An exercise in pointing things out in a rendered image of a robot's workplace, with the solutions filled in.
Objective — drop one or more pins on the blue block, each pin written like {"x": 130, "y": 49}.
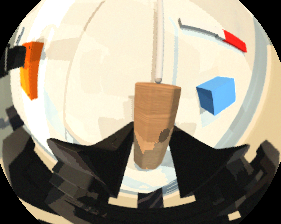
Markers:
{"x": 217, "y": 94}

